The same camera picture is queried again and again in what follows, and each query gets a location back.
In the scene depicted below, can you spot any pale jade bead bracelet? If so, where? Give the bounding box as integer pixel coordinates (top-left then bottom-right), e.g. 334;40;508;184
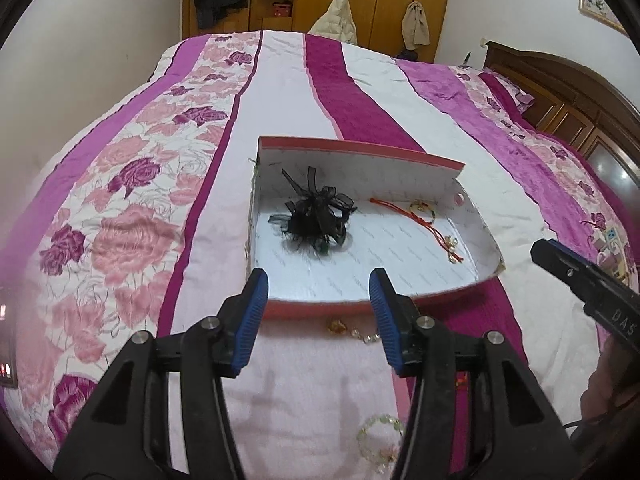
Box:
354;413;407;476

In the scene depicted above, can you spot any gold pearl hair clip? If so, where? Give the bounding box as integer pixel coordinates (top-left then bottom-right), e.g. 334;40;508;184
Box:
326;318;381;346

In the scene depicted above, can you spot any red cord bracelet with bell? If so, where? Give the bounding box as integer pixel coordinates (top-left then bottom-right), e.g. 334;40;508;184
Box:
368;197;466;265

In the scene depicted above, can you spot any red cardboard box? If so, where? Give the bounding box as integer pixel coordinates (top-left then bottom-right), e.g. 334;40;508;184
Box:
248;136;504;318

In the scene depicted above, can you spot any black ribbon hair claw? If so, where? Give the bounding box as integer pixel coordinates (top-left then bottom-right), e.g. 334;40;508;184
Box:
268;166;357;256

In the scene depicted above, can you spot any person's right hand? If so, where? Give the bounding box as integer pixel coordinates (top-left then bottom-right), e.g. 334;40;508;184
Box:
580;336;639;419

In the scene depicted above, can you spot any white charger with boxes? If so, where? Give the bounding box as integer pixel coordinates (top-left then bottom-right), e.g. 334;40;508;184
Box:
591;228;639;292

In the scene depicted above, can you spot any dark wooden headboard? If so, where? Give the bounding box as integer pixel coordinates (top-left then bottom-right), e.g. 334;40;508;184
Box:
485;41;640;222

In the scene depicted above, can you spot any pink pillow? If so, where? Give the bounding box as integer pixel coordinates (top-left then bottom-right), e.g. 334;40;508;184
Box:
476;70;536;114

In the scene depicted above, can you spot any pink floral striped bedspread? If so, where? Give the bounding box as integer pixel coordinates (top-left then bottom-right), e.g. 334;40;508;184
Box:
1;32;639;479

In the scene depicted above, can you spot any beige hanging garment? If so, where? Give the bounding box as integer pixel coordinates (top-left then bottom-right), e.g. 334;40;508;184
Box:
401;1;431;51

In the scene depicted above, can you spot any cream puffy jacket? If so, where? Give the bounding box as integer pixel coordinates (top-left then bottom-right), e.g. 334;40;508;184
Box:
309;0;358;44

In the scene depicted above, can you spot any red box on shelf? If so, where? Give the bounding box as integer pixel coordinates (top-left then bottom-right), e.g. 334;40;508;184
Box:
271;0;293;18

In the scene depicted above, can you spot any framed wall picture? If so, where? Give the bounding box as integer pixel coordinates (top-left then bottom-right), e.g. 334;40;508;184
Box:
578;0;627;36

